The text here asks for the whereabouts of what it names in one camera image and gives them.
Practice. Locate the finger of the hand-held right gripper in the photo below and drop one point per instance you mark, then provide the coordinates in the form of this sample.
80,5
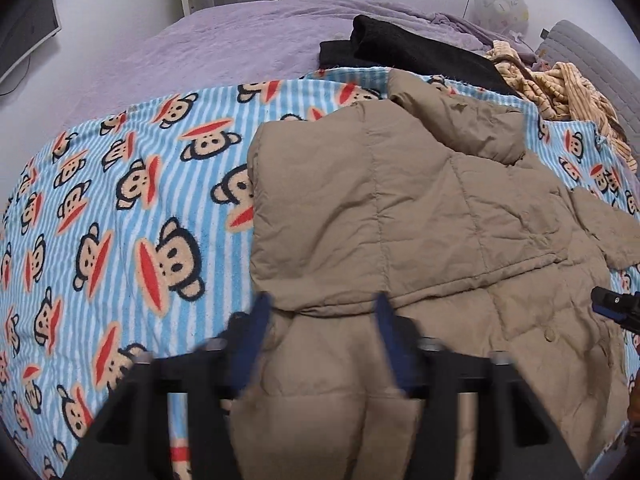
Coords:
617,307

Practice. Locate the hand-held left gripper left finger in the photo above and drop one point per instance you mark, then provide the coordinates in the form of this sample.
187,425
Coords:
252,340

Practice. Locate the wall-mounted television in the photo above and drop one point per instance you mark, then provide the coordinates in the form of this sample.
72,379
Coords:
25,30

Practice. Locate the yellow striped cloth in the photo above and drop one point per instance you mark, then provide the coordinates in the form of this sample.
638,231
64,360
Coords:
565,87

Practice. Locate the white patterned round pillow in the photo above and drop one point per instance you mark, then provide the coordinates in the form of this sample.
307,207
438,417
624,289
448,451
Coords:
501,7

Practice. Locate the khaki puffer jacket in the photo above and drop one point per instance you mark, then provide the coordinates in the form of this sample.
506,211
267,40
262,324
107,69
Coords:
425,210

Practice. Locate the blue striped monkey-print blanket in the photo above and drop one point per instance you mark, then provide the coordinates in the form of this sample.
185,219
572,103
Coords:
150,185

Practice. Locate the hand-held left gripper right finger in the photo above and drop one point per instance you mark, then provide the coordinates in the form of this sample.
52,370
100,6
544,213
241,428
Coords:
395,350

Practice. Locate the purple bedspread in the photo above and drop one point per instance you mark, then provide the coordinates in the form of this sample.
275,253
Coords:
225,40

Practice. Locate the grey quilted pillow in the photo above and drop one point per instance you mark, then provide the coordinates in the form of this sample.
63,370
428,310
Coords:
590,45

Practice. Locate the black garment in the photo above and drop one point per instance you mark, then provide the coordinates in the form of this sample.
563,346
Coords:
400,47

